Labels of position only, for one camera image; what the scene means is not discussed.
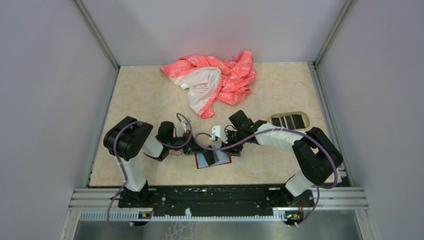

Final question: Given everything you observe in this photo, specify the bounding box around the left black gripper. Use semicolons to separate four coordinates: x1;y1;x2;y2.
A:
167;130;207;155

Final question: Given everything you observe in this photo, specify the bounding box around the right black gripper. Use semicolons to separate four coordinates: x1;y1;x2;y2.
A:
220;129;246;157

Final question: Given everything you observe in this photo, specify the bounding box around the red card holder wallet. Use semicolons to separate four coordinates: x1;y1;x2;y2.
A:
194;150;232;169

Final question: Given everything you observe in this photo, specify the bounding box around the black credit card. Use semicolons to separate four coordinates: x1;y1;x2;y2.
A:
202;150;219;167

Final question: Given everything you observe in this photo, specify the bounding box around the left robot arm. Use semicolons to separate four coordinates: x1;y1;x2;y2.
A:
103;116;214;207

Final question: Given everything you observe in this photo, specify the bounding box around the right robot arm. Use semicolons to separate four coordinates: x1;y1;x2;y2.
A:
210;110;344;206

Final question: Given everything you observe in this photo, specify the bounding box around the beige oval card tray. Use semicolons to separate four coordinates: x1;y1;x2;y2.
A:
270;111;311;130

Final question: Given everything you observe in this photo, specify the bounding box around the pink and white cloth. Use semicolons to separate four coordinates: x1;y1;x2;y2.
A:
160;50;257;119

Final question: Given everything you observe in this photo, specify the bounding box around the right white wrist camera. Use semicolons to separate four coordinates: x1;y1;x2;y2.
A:
209;125;228;144

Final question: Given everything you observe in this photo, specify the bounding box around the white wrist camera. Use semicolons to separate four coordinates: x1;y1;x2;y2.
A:
180;118;192;132
209;125;228;144

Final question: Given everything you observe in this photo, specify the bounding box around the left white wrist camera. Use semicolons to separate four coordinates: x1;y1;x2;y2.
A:
180;118;192;132

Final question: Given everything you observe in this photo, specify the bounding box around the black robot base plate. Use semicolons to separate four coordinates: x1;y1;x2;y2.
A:
118;183;315;217

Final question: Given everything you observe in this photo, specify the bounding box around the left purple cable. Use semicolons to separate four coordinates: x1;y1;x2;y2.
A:
105;112;194;232

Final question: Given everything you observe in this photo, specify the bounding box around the aluminium front frame rail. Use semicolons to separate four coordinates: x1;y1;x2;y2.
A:
68;187;369;223

